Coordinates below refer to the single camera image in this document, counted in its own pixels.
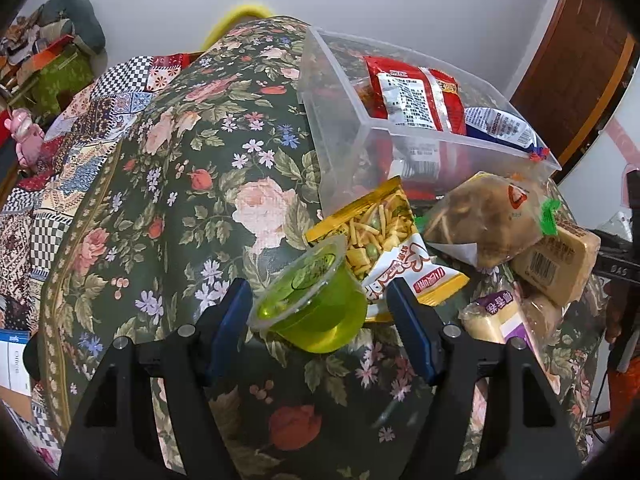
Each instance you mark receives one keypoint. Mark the floral tablecloth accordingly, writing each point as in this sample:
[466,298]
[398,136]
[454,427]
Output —
[200,185]

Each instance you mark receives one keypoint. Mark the purple and white packet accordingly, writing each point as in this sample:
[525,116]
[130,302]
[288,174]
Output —
[492,315]

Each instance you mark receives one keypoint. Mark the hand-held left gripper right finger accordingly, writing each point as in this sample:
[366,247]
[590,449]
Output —
[412,332]

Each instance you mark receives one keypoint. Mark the green jelly cup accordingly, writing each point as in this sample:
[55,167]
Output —
[320,310]

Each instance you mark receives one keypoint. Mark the red packets under bin wall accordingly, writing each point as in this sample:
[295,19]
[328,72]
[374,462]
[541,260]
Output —
[400,165]

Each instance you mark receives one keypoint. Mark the yellow snack packet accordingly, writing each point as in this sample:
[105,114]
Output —
[385,230]

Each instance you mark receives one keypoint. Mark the red snack packet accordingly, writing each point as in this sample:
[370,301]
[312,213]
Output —
[415,95]

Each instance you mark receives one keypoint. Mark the patchwork quilt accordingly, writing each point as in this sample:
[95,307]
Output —
[85,120]

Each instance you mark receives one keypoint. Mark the blue snack packet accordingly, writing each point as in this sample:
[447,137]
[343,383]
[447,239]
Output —
[500,127]

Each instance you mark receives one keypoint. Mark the pink plush toy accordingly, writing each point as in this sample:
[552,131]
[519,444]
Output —
[26,135]

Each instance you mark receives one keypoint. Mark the white cardboard box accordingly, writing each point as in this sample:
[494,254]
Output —
[14,370]

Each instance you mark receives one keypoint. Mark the green floral box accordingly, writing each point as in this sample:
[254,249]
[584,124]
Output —
[60,77]

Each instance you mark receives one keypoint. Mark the clear bag of brown bread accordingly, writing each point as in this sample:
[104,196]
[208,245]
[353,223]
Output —
[490,220]

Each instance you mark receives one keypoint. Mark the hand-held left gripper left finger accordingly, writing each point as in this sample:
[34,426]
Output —
[231,321]

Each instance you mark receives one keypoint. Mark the brown wooden door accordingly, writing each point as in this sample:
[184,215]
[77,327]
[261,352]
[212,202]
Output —
[575,60]

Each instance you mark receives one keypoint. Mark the clear plastic bin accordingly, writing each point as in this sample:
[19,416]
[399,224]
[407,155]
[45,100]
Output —
[340,110]

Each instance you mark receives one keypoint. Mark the yellow round object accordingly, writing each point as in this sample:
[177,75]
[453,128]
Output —
[240,12]

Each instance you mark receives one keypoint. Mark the small tan cake packet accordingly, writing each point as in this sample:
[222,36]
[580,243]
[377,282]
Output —
[542,312]

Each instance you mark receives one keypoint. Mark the grey cushion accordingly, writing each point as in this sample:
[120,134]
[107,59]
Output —
[80,17]

